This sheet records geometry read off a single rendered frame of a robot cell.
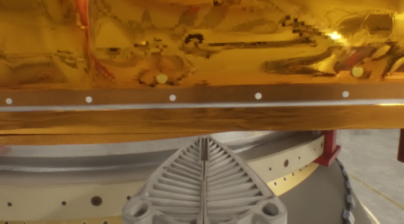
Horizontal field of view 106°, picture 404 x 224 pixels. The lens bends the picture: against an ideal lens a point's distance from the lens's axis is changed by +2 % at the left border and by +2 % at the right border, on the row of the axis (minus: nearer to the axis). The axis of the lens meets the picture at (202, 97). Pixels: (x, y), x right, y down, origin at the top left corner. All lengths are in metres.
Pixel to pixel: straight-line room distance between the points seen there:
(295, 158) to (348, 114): 0.12
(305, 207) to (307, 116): 0.22
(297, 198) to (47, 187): 0.45
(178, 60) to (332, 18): 0.24
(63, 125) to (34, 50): 0.14
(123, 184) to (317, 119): 0.33
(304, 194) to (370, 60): 0.31
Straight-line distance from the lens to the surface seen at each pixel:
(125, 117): 0.32
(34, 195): 0.32
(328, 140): 0.49
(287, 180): 0.44
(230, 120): 0.29
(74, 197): 0.29
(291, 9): 0.29
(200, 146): 0.16
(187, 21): 0.26
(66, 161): 0.36
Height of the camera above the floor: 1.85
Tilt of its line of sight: 6 degrees down
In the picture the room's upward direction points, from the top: 1 degrees counter-clockwise
